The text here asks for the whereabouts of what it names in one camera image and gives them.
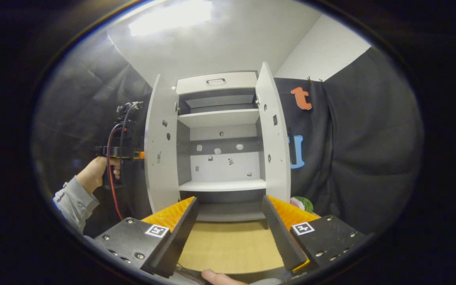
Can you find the black backdrop cloth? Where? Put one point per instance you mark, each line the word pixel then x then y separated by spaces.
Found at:
pixel 370 158

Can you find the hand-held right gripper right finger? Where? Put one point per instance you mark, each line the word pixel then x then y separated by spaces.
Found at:
pixel 281 233

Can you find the camera sticker shoe cabinet door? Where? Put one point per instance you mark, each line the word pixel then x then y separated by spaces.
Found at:
pixel 162 178

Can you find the grey double-door shoe cabinet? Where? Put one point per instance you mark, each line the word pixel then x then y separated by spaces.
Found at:
pixel 224 166

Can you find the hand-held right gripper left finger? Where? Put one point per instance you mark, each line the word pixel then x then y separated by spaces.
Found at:
pixel 180 233

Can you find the cherry sticker shoe cabinet door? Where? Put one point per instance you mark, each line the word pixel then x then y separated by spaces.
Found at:
pixel 275 158

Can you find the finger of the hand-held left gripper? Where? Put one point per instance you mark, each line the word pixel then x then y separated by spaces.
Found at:
pixel 139 155

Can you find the beige cabinet drawer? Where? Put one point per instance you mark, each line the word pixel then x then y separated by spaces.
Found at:
pixel 232 82

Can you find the watermelon slice toy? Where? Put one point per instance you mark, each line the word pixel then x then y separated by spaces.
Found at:
pixel 303 204

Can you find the white cabinet shelf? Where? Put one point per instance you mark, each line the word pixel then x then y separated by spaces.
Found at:
pixel 220 118
pixel 224 185

